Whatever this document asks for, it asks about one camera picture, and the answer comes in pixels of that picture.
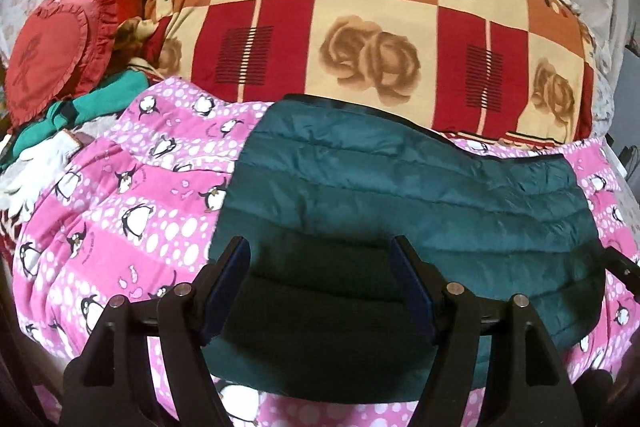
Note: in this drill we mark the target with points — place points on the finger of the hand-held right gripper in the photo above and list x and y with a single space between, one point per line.
622 269

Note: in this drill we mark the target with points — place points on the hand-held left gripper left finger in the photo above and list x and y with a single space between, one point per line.
228 279

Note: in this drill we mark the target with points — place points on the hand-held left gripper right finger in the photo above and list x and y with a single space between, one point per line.
412 282

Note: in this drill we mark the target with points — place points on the teal puffer jacket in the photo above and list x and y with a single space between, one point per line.
400 187

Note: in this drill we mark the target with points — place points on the pink penguin print blanket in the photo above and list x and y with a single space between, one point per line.
125 217

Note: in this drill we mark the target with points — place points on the white floral cloth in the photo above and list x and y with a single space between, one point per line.
602 107

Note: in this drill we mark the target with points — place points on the green cloth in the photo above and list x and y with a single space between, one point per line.
100 101

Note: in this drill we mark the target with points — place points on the white knit glove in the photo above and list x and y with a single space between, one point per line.
45 154

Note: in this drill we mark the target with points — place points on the golden brown cloth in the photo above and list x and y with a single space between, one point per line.
137 34

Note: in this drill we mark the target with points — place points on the red heart shaped pillow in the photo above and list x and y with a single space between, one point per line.
47 57

